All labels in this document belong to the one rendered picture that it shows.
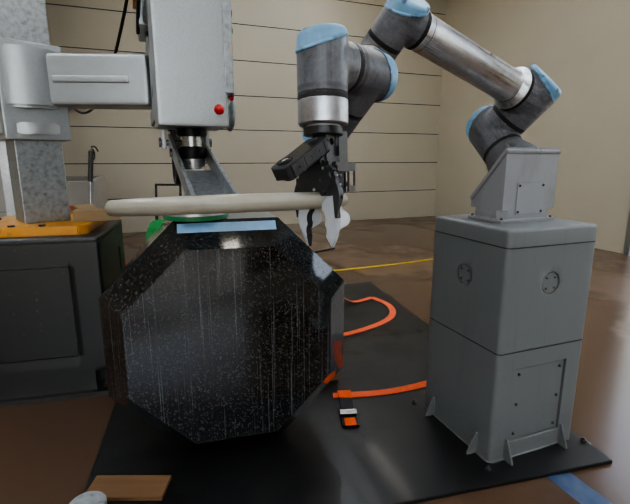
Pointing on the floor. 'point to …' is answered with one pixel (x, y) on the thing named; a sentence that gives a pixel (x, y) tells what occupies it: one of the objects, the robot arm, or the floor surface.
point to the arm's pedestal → (507, 331)
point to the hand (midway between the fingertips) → (318, 240)
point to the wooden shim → (131, 487)
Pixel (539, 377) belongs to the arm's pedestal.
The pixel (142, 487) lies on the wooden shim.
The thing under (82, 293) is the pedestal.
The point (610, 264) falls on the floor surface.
